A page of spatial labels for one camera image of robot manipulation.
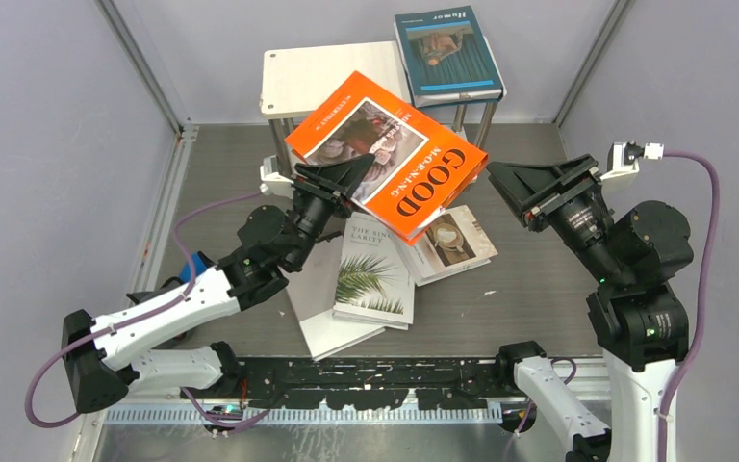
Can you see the orange book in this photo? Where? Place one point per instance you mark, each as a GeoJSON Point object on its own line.
{"type": "Point", "coordinates": [419, 166]}

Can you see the white palm leaf book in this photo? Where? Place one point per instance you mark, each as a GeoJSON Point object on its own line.
{"type": "Point", "coordinates": [373, 284]}

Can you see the teal Humor book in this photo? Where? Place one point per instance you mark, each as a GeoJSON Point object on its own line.
{"type": "Point", "coordinates": [446, 58]}

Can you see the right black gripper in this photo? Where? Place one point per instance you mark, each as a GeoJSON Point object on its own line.
{"type": "Point", "coordinates": [528, 187]}

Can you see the white two-tier shelf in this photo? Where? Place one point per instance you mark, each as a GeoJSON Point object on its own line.
{"type": "Point", "coordinates": [298, 80]}

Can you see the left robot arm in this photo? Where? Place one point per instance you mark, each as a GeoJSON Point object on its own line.
{"type": "Point", "coordinates": [112, 356]}

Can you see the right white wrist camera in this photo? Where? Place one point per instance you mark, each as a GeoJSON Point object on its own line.
{"type": "Point", "coordinates": [623, 163]}

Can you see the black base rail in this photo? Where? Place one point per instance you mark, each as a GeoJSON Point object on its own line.
{"type": "Point", "coordinates": [437, 383]}

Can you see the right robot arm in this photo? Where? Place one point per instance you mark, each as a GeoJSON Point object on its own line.
{"type": "Point", "coordinates": [640, 325]}

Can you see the white coffee cover book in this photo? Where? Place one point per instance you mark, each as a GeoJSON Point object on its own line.
{"type": "Point", "coordinates": [453, 243]}

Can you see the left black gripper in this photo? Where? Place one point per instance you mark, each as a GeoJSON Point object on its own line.
{"type": "Point", "coordinates": [344, 176]}

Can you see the white slotted cable duct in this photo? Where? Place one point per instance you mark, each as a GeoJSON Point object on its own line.
{"type": "Point", "coordinates": [408, 413]}

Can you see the grey white notebook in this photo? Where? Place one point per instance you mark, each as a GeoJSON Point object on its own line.
{"type": "Point", "coordinates": [312, 296]}

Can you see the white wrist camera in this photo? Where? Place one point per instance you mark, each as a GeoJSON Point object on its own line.
{"type": "Point", "coordinates": [275, 184]}
{"type": "Point", "coordinates": [623, 163]}

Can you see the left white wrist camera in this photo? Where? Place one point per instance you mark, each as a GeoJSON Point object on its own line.
{"type": "Point", "coordinates": [275, 184]}

